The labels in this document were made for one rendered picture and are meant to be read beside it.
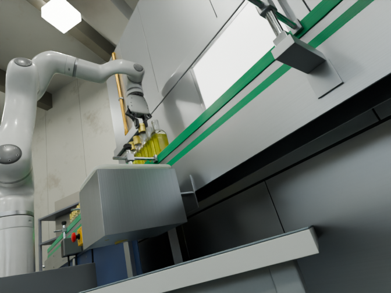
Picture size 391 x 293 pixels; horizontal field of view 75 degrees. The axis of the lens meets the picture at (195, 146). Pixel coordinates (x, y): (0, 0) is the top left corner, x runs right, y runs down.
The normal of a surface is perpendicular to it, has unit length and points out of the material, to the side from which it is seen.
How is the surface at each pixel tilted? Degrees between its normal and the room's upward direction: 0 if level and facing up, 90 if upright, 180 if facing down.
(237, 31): 90
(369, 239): 90
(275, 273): 90
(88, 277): 90
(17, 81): 127
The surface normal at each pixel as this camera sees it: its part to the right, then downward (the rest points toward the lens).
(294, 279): -0.42, -0.26
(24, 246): 0.87, -0.41
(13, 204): 0.52, -0.56
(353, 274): -0.78, -0.05
